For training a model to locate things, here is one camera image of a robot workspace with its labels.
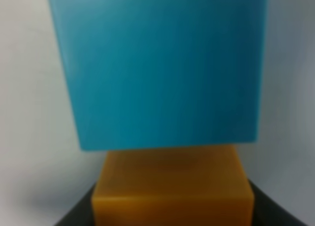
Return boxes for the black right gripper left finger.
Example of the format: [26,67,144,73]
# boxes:
[55,184,95,226]

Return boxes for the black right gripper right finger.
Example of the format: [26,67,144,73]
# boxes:
[249,180,305,226]

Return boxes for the orange cube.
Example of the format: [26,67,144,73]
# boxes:
[92,145,254,226]

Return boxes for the blue cube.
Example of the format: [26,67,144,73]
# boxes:
[48,0,267,151]

